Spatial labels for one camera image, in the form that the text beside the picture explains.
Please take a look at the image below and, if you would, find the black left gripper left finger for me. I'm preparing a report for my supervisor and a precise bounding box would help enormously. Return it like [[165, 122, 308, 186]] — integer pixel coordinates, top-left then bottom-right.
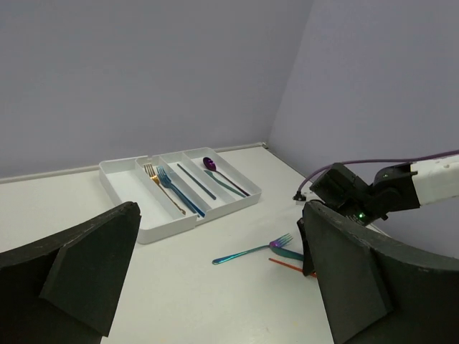
[[1, 201, 141, 343]]

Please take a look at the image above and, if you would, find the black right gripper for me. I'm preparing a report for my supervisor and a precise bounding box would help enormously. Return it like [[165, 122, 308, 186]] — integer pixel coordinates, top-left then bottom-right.
[[311, 162, 418, 226]]

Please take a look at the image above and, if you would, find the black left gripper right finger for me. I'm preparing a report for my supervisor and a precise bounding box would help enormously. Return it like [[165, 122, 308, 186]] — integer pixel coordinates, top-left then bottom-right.
[[302, 201, 458, 343]]

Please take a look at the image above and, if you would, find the orange chopstick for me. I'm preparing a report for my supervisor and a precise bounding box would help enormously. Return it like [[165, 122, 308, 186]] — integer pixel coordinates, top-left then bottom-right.
[[268, 258, 317, 278]]

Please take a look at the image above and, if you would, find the teal metal knife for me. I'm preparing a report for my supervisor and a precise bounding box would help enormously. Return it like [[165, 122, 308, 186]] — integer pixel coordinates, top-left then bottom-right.
[[271, 247, 304, 261]]

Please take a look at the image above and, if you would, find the iridescent green fork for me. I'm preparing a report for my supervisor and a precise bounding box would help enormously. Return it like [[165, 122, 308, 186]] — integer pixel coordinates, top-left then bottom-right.
[[212, 234, 293, 265]]

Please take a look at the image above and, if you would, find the blue metal fork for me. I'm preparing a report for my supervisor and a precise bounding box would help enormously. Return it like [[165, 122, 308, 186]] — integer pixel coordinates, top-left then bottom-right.
[[159, 168, 207, 218], [156, 166, 202, 216]]

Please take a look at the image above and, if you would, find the ornate gold fork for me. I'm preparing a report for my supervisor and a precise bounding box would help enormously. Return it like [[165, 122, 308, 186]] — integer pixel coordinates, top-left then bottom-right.
[[143, 163, 186, 215]]

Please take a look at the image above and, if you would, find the dark chopstick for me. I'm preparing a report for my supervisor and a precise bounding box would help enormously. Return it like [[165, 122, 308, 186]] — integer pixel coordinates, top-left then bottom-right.
[[177, 163, 217, 200]]

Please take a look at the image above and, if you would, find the teal metal spoon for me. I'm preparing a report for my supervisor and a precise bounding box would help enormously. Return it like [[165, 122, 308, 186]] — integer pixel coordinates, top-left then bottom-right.
[[204, 170, 246, 198]]

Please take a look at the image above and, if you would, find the purple metal spoon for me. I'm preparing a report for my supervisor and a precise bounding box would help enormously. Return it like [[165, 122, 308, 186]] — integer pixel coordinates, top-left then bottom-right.
[[203, 157, 249, 196]]

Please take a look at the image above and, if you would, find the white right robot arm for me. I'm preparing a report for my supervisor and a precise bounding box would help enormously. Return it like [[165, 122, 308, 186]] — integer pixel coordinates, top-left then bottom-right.
[[293, 150, 458, 238]]

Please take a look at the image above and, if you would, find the white plastic cutlery tray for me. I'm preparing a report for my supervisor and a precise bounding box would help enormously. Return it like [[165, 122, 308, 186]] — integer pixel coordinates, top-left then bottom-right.
[[99, 148, 262, 244]]

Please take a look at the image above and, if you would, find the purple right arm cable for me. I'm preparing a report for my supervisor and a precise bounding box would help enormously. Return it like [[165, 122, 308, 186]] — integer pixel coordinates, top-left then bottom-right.
[[293, 150, 459, 201]]

